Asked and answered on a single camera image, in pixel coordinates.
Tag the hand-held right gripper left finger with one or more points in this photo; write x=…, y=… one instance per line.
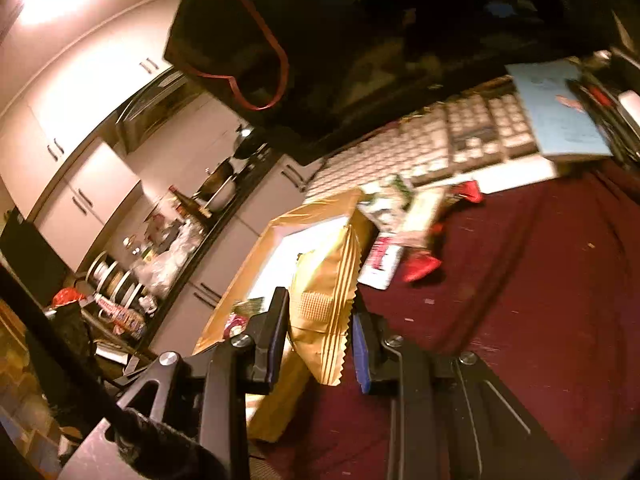
x=271, y=360

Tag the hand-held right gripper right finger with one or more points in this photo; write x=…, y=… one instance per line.
x=361, y=360

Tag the gold snack packet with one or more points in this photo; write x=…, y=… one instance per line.
x=325, y=300

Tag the gold cardboard box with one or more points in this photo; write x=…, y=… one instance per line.
x=280, y=230

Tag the green and red snack packet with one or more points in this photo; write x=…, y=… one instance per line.
x=242, y=317

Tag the white and red snack packet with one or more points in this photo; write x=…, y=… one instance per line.
x=380, y=262

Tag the red snack wrapper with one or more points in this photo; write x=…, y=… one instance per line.
x=420, y=266
x=465, y=192

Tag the beige snack packet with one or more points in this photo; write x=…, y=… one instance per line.
x=422, y=217

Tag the green and white snack packet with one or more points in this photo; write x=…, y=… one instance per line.
x=387, y=202

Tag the dish rack with plates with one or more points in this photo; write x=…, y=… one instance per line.
x=115, y=282

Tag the dark glass bottle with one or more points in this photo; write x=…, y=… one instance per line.
x=187, y=202

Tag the metal cooking pot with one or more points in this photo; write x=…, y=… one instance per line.
x=220, y=187

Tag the red plastic bag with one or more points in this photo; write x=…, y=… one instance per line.
x=67, y=297

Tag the black kettle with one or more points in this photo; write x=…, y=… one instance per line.
x=246, y=142

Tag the white keyboard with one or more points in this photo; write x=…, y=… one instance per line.
x=430, y=145

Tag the black monitor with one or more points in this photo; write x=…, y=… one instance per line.
x=30, y=255

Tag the built-in microwave oven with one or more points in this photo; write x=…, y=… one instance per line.
x=150, y=110

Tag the light blue paper sheet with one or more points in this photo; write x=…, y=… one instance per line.
x=560, y=110

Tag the black desk organizer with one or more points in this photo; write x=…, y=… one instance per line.
x=612, y=105

